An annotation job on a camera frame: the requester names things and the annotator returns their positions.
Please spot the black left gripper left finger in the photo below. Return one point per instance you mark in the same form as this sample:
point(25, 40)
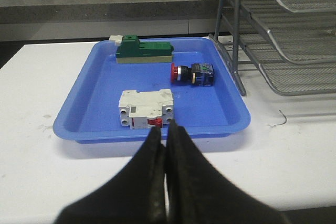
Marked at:
point(134, 195)

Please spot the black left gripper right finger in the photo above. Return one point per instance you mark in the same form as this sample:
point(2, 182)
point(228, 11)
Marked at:
point(198, 193)

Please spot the red emergency stop button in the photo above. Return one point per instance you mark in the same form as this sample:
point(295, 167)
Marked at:
point(198, 74)

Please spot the white circuit breaker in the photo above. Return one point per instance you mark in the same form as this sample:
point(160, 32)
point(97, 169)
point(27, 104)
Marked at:
point(146, 109)

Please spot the blue plastic tray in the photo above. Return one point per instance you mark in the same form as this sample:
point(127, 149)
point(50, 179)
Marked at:
point(90, 111)

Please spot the green terminal block module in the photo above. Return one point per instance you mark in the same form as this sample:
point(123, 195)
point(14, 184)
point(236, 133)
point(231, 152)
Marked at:
point(130, 49)

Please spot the grey stone counter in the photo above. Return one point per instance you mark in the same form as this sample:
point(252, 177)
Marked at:
point(102, 20)

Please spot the silver mesh rack frame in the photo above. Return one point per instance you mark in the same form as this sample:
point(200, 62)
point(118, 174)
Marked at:
point(234, 33)

